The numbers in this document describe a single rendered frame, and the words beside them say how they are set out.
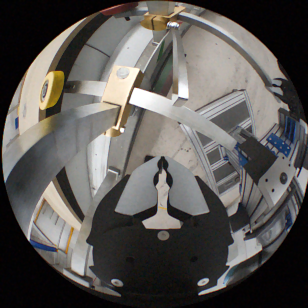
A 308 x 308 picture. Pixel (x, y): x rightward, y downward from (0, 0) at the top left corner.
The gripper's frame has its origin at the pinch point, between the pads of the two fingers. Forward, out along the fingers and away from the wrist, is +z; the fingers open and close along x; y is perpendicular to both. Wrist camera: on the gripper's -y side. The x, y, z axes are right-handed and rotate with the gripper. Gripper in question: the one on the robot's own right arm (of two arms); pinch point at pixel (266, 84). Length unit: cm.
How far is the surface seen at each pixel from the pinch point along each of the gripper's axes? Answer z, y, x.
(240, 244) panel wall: -42, 216, -145
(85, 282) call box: -33, -29, -51
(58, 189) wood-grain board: -6, -50, -59
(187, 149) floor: 83, 24, -60
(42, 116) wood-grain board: -6, -50, -32
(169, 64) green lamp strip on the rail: 12.5, -25.8, -12.4
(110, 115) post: -4.0, -29.6, -28.4
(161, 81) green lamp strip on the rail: 12.5, -25.7, -18.7
